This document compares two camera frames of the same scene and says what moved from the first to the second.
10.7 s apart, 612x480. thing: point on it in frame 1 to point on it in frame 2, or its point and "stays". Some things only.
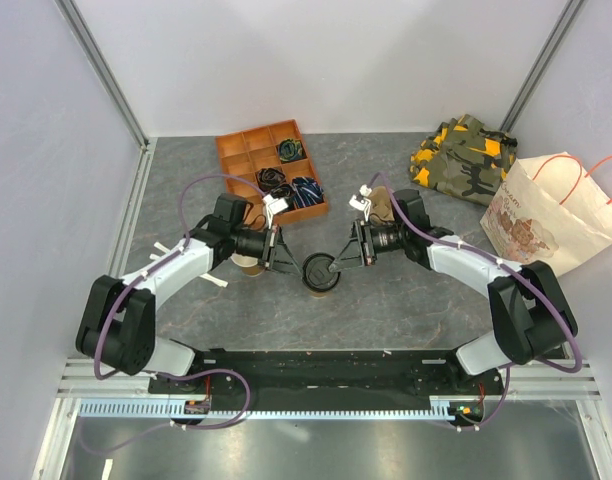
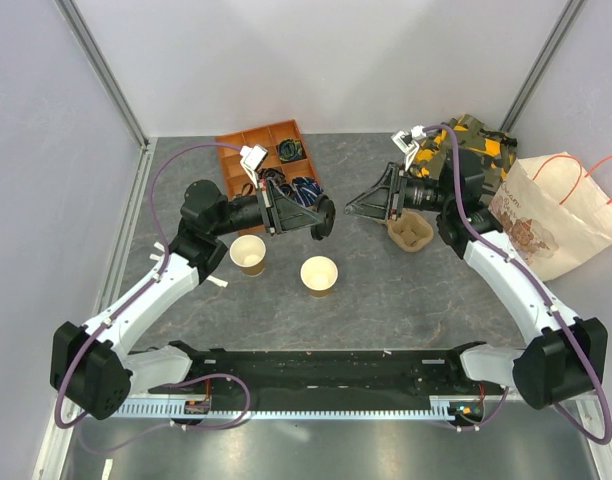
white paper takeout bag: [552, 210] stays
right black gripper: [349, 257] to [374, 203]
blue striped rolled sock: [306, 191] stays
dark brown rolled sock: [268, 177] stays
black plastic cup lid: [316, 274] to [325, 210]
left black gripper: [284, 261] to [290, 214]
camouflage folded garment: [465, 159] stays
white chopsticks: [215, 280] stays
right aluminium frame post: [529, 86] stays
